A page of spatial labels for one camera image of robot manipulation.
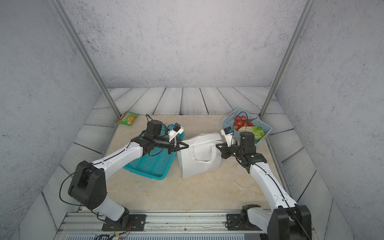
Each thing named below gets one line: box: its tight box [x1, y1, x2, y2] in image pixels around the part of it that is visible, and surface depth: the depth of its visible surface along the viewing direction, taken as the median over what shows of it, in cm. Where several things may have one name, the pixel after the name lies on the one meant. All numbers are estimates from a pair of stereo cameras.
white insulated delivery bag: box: [176, 132, 223, 179], surface depth 79 cm
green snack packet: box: [115, 111, 139, 126], surface depth 117 cm
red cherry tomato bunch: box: [234, 115, 254, 130], surface depth 113 cm
